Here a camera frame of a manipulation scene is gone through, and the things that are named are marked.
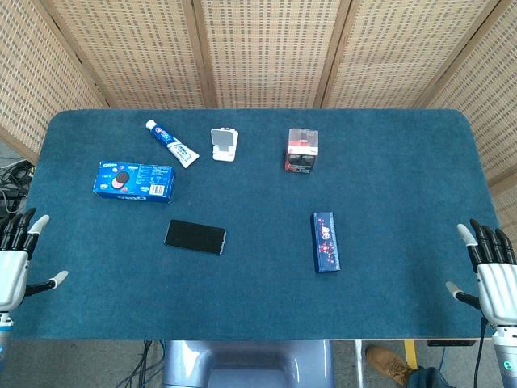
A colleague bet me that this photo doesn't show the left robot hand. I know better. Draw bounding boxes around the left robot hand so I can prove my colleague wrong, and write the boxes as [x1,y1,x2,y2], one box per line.
[0,207,69,314]

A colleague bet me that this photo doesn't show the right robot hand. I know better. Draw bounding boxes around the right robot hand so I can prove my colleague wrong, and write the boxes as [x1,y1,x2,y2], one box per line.
[445,219,517,327]

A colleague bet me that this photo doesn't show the teal smartphone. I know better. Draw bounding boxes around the teal smartphone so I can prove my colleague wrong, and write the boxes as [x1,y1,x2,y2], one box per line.
[163,219,227,256]

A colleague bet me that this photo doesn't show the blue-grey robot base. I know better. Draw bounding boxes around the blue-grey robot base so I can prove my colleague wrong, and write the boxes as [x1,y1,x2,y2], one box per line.
[161,339,336,388]

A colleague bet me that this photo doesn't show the white phone stand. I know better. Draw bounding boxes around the white phone stand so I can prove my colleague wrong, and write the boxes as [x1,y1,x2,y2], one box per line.
[210,127,239,163]

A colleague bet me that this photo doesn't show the blue jeans leg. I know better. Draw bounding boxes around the blue jeans leg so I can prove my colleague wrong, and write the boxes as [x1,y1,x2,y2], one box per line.
[403,366,457,388]

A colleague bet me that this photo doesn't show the tan work boot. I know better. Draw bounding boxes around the tan work boot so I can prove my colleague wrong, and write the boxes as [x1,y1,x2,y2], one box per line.
[365,344,415,387]

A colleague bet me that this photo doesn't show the blue Oreo cookie box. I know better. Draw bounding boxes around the blue Oreo cookie box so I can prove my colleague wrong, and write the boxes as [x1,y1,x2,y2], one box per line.
[92,161,176,205]

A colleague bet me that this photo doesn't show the white table leg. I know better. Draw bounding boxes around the white table leg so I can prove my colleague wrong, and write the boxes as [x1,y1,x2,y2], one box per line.
[354,339,364,388]

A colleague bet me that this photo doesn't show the long blue floral box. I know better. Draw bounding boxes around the long blue floral box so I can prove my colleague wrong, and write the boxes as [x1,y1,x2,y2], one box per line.
[309,211,341,274]

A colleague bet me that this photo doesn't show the blue white toothpaste tube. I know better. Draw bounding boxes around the blue white toothpaste tube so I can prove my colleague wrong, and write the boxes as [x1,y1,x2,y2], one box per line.
[145,119,200,169]

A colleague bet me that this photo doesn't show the red black cube box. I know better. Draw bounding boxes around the red black cube box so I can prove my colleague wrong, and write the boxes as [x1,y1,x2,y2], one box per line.
[284,128,320,176]

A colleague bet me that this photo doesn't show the blue table mat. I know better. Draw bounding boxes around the blue table mat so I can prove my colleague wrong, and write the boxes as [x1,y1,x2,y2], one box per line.
[0,108,506,341]

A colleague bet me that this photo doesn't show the woven bamboo folding screen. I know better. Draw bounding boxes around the woven bamboo folding screen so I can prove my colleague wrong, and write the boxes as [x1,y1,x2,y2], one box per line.
[0,0,517,231]

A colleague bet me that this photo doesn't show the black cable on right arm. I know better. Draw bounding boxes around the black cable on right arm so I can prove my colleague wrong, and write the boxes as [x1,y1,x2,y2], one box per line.
[475,317,487,388]

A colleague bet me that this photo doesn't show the black cables on floor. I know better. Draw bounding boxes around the black cables on floor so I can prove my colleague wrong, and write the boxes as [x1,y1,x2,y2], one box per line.
[0,155,36,221]

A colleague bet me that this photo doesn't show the black cables under table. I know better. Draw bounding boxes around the black cables under table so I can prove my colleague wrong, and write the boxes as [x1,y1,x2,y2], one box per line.
[116,339,167,388]

